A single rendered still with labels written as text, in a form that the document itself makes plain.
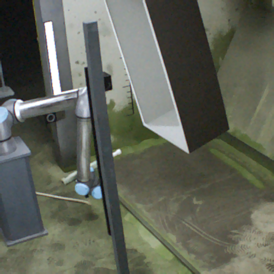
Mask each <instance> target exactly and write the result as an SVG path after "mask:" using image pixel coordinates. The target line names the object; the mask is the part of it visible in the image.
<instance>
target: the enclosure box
mask: <svg viewBox="0 0 274 274"><path fill-rule="evenodd" d="M104 3H105V6H106V9H107V11H108V15H109V20H110V22H111V25H112V27H113V30H114V33H115V36H116V41H117V44H118V46H119V49H120V53H121V55H122V59H123V61H124V64H125V67H126V72H127V75H128V78H129V81H130V84H131V88H132V90H133V94H134V96H135V99H136V103H137V106H138V109H139V113H140V115H141V119H142V121H143V125H145V126H146V127H147V128H149V129H151V130H152V131H154V132H155V133H157V134H159V135H160V136H162V137H164V138H165V139H167V140H168V141H170V142H172V143H173V144H175V145H176V146H178V147H179V148H181V149H183V150H184V151H186V152H187V153H188V154H190V153H192V152H193V151H195V150H196V149H198V148H200V147H202V146H203V145H205V144H207V143H208V142H210V141H211V140H213V139H215V138H216V137H218V136H220V135H221V134H222V133H224V132H226V131H228V130H229V125H228V117H227V114H226V110H225V106H224V101H223V96H222V93H221V88H220V85H219V82H218V78H217V73H216V70H215V66H214V62H213V58H212V53H211V50H210V45H209V43H208V40H207V36H206V31H205V28H204V23H203V20H202V16H201V11H200V8H199V4H198V1H197V0H104Z"/></svg>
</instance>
